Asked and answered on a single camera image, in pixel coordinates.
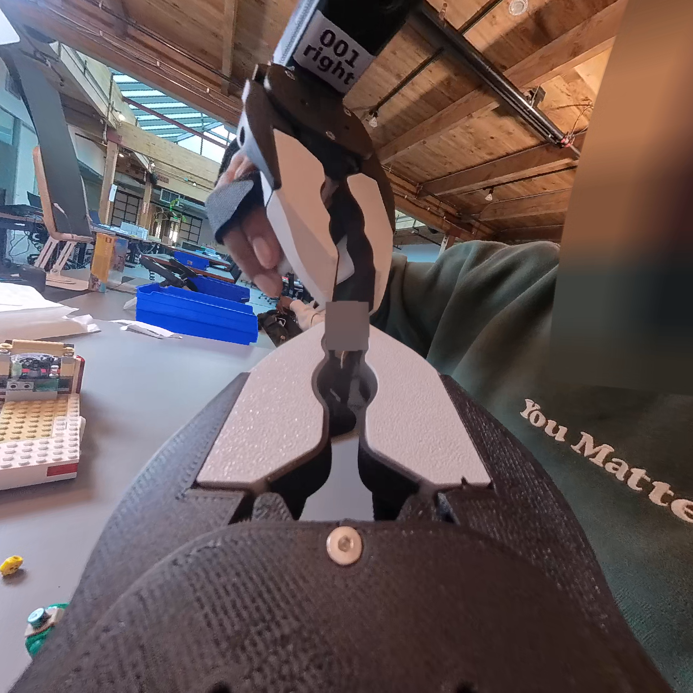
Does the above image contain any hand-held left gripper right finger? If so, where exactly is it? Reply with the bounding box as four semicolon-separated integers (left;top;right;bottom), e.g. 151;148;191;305
357;331;493;488

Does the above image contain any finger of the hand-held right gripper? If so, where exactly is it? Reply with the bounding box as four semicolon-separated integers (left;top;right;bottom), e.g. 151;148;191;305
346;173;394;316
268;130;341;310

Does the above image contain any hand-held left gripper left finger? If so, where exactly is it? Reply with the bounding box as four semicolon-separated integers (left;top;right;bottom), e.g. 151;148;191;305
196;330;332;488

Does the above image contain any green minifigure torso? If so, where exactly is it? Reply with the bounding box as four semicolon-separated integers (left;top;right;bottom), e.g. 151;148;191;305
24;602;71;658

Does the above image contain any person's right hand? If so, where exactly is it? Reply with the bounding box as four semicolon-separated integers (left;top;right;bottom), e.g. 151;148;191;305
219;145;286;297

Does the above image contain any torn white paper piece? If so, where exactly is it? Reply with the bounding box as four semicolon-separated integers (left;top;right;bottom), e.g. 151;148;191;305
111;319;183;341

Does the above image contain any person's torso green sweatshirt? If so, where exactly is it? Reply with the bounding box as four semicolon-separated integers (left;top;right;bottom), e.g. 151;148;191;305
428;241;693;693

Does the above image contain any white tan lego house model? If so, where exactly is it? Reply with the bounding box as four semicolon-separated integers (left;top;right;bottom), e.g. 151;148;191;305
0;338;86;491

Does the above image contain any wooden panel support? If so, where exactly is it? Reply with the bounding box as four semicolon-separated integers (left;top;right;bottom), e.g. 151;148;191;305
31;146;94;290

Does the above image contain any black board panel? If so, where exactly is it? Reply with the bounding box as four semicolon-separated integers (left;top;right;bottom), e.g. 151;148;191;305
10;46;94;239

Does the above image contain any white paper bag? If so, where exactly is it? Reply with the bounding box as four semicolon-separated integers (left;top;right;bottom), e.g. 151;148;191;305
0;282;102;342

